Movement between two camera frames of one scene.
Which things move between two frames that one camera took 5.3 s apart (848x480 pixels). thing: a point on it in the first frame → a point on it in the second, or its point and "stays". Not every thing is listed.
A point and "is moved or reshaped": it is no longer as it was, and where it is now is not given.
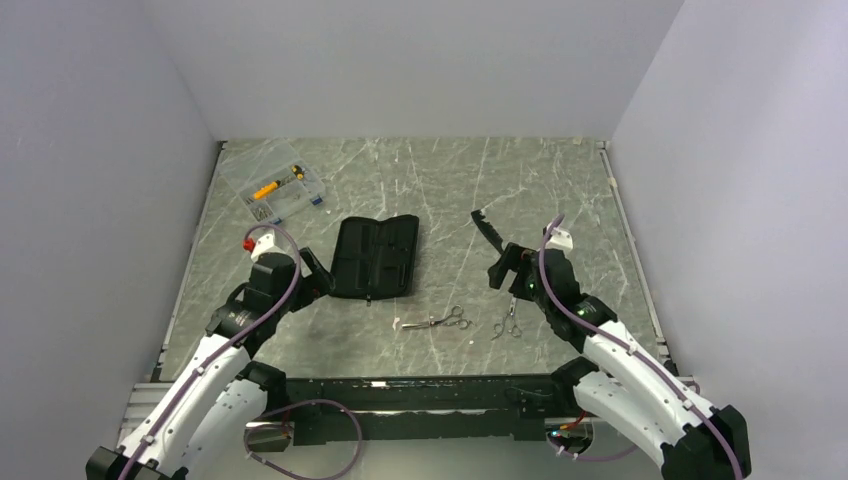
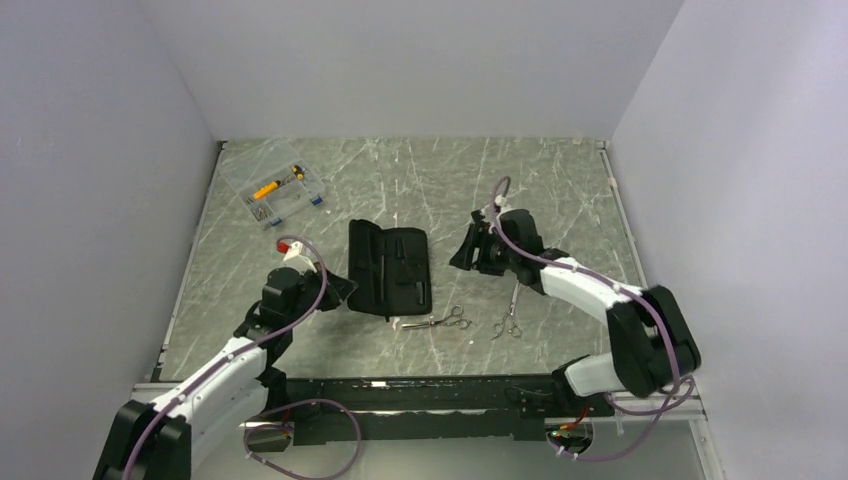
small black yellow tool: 298,172 stays
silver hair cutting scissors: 515,330 stays
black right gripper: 515,254 → 479,237
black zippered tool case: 375,260 is moved or reshaped
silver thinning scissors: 453,318 stays
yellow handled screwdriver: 263,192 stays
